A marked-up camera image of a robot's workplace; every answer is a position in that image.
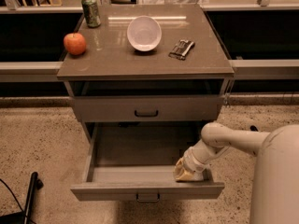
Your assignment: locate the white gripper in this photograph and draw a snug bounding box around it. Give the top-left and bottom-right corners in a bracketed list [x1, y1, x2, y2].
[173, 147, 206, 182]

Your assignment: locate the grey drawer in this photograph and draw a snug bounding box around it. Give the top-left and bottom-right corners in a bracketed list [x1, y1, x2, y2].
[71, 121, 224, 203]
[71, 95, 223, 122]

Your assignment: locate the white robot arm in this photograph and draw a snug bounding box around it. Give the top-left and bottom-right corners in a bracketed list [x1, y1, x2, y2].
[174, 122, 299, 224]

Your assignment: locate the grey top drawer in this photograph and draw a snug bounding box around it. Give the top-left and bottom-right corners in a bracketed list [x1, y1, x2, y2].
[71, 95, 223, 122]

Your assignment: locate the grey drawer cabinet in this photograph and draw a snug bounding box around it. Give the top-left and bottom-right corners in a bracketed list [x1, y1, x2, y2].
[58, 5, 234, 136]

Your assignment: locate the black stand leg right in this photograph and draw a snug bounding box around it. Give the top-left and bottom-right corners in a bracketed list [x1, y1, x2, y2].
[250, 125, 258, 132]

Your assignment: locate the black stand leg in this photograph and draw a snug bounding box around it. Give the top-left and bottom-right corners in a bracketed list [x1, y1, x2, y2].
[0, 172, 44, 224]
[250, 125, 258, 132]

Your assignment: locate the dark snack packet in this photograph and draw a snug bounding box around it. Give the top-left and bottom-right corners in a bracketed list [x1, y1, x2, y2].
[168, 39, 195, 61]

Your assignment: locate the white bowl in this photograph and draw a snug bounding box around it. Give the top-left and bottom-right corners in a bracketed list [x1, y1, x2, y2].
[127, 16, 162, 51]

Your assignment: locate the black stand leg left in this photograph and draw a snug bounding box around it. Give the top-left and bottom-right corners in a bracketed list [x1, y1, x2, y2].
[0, 172, 44, 224]

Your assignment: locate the red apple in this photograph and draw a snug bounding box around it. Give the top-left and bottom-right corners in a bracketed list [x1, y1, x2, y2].
[64, 33, 87, 55]

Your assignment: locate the green soda can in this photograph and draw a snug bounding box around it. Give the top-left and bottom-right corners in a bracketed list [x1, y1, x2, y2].
[81, 0, 101, 28]

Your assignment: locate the metal railing frame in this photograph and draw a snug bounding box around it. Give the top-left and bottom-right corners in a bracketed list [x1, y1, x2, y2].
[0, 0, 299, 83]

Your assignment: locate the black cable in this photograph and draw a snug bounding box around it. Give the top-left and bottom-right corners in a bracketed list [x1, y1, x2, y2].
[0, 178, 26, 217]

